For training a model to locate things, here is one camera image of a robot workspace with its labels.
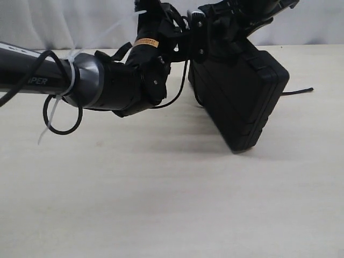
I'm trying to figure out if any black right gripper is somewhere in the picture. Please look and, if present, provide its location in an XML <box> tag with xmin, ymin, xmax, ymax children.
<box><xmin>211</xmin><ymin>1</ymin><xmax>298</xmax><ymax>40</ymax></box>

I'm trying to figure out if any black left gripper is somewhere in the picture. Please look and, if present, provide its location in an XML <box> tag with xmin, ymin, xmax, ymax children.
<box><xmin>158</xmin><ymin>3</ymin><xmax>209</xmax><ymax>63</ymax></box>

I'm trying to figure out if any black plastic case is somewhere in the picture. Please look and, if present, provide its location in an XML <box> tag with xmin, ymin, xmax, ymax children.
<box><xmin>187</xmin><ymin>4</ymin><xmax>290</xmax><ymax>154</ymax></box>

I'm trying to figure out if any black rope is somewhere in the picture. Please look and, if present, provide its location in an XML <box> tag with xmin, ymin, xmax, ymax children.
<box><xmin>150</xmin><ymin>59</ymin><xmax>314</xmax><ymax>110</ymax></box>

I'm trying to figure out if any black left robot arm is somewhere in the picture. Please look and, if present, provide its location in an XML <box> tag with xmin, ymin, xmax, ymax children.
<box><xmin>1</xmin><ymin>1</ymin><xmax>208</xmax><ymax>117</ymax></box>

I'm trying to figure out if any white zip tie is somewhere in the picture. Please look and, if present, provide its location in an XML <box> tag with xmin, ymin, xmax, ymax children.
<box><xmin>37</xmin><ymin>8</ymin><xmax>148</xmax><ymax>146</ymax></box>

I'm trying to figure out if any thin black cable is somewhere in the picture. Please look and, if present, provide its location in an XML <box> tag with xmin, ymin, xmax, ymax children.
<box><xmin>0</xmin><ymin>50</ymin><xmax>84</xmax><ymax>135</ymax></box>

